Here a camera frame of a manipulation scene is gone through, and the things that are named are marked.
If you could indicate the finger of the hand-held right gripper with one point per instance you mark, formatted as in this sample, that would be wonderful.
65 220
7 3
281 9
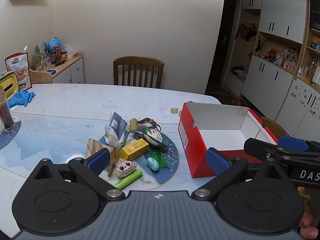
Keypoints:
257 147
292 143

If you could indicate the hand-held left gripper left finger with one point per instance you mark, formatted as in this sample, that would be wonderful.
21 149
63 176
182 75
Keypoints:
97 161

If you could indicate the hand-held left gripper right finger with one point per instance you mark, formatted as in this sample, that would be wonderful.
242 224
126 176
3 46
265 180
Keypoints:
217 163

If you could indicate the gold foil packet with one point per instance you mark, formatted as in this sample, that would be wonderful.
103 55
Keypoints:
93 146

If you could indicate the red shoe box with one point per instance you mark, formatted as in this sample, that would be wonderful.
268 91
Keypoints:
196 155

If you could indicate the white wet wipes packet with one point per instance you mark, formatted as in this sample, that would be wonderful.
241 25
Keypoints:
112 137

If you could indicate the beige cartoon monster charm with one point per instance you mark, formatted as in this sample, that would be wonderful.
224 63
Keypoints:
125 167

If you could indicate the green tube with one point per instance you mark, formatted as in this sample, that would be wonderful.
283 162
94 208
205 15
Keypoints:
130 178

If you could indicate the small yellow box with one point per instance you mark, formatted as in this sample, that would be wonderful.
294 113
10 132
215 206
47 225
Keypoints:
133 150

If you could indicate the teal egg-shaped toy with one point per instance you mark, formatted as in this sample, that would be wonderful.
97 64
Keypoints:
153 163

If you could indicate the green tassel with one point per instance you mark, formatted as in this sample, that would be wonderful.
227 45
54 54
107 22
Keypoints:
160 158

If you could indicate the person's right hand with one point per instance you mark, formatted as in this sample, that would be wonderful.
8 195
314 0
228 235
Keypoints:
306 220

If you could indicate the light wooden round-back chair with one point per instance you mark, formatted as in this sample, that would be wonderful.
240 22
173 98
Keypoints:
275 127

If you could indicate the blue fan-shaped placemat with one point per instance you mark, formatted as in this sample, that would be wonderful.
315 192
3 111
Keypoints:
170 155

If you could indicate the pair of yellow slippers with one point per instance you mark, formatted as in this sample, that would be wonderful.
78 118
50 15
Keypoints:
237 101

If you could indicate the white cabinet unit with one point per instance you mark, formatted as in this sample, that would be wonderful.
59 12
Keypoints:
270 80

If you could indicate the white wood-top sideboard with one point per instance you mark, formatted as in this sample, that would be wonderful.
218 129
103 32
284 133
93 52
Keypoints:
75 72

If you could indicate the round blue coaster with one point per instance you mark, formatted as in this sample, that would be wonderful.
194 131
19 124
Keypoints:
7 138

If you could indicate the blue cloth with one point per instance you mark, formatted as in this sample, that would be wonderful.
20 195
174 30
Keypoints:
21 97

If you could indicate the glass of dark drink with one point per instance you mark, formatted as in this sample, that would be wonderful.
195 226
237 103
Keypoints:
6 117

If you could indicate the light wooden seat back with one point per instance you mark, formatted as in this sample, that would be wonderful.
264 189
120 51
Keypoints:
41 77

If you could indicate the dark wooden slatted chair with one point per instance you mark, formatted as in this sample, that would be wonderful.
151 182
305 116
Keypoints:
137 61

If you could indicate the jar with orange label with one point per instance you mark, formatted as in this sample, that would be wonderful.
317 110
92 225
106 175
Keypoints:
63 56

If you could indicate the dark jar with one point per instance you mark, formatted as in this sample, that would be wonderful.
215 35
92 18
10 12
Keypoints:
54 58

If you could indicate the white plastic bag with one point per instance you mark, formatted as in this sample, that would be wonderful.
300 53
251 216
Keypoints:
69 51

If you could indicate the hanging red bag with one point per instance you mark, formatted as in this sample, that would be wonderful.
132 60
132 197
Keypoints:
247 31

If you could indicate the yellow tissue box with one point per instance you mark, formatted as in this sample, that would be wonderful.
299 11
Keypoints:
10 80

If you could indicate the red snack bag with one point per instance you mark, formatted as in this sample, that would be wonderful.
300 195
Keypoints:
17 65

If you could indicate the blue globe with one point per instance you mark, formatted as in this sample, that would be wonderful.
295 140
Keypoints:
53 43

